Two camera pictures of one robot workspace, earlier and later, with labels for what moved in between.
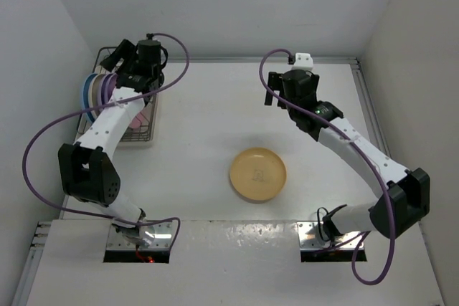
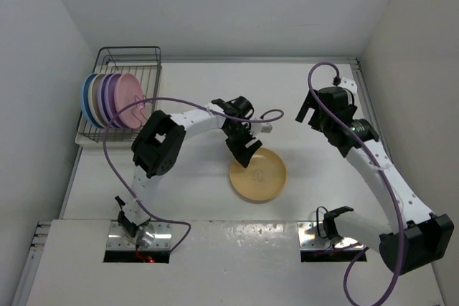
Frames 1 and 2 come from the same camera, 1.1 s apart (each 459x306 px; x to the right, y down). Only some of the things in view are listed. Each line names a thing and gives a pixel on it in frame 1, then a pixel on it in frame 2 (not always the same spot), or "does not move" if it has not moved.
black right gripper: x=275 y=83 → x=311 y=102
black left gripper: x=125 y=50 → x=242 y=153
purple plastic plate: x=102 y=84 does not move
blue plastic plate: x=85 y=96 does not move
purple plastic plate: x=111 y=82 does not move
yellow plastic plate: x=257 y=175 does not move
